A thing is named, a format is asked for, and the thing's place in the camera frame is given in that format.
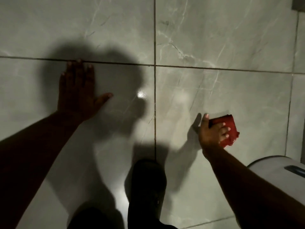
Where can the person's left little finger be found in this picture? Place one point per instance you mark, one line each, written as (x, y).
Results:
(62, 82)

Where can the person's right hand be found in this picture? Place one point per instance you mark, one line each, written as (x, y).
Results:
(209, 137)

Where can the person's right middle finger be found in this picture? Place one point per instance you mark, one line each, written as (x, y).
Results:
(226, 129)

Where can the person's left middle finger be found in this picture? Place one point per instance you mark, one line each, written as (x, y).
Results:
(79, 73)

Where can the dark grey cistern button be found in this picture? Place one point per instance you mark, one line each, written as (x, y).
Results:
(296, 171)

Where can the person's right thumb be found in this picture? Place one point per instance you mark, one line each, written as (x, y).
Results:
(205, 122)

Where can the white toilet cistern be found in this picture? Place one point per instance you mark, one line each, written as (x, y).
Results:
(274, 176)

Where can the person's black shoe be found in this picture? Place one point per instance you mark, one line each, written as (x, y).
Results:
(146, 186)

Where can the person's left hand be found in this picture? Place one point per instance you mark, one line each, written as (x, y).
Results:
(76, 100)

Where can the person's left thumb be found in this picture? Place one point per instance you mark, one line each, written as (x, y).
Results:
(103, 98)

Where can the person's right forearm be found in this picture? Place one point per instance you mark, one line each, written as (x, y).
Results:
(250, 195)

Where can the red cleaning cloth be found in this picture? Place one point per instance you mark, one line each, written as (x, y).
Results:
(231, 127)

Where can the person's left forearm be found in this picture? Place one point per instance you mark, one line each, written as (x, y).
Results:
(31, 159)

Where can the dark grey wall fixture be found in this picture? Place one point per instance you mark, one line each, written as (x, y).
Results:
(299, 3)

